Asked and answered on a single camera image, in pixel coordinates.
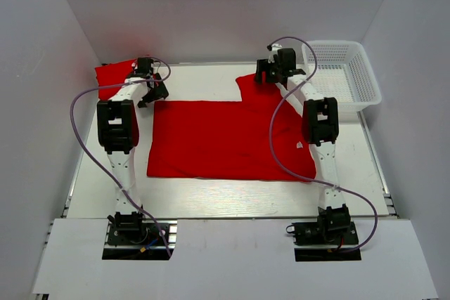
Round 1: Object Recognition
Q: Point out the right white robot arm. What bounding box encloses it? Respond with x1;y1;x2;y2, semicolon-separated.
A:
255;43;351;243

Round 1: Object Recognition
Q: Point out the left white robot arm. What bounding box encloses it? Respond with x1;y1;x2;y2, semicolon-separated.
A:
96;56;168;243

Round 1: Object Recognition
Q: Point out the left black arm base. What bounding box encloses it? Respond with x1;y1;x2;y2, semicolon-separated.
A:
102;216;177;261

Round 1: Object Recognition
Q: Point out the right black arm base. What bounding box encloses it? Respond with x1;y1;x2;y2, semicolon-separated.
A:
285;221;361;262

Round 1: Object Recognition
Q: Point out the folded red t shirt stack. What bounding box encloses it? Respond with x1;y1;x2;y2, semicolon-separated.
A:
95;60;134;100

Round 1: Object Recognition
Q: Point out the white plastic basket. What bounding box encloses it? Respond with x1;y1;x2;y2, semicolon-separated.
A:
302;40;382;114

